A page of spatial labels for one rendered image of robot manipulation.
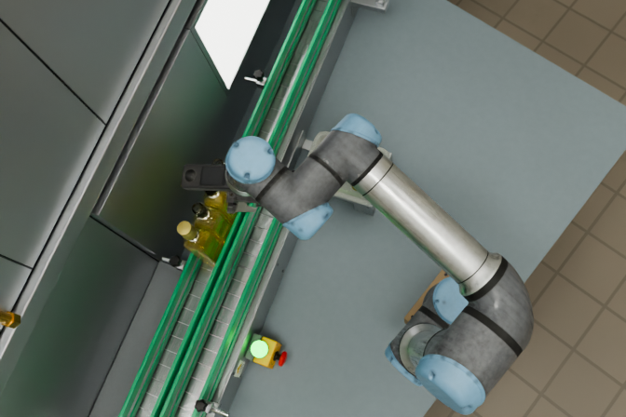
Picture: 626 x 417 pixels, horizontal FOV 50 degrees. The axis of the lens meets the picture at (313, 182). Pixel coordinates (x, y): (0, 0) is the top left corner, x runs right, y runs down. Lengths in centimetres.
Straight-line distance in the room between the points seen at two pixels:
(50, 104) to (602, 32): 240
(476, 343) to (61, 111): 84
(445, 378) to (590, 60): 213
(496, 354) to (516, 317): 7
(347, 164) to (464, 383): 39
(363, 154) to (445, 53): 108
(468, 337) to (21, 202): 81
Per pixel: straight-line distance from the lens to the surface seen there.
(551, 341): 266
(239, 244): 176
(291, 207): 107
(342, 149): 109
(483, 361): 115
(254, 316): 179
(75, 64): 133
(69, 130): 136
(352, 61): 214
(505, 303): 115
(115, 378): 187
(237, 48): 187
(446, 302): 156
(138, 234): 166
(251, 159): 106
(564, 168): 202
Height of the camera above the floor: 259
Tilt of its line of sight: 68 degrees down
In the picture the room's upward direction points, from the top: 22 degrees counter-clockwise
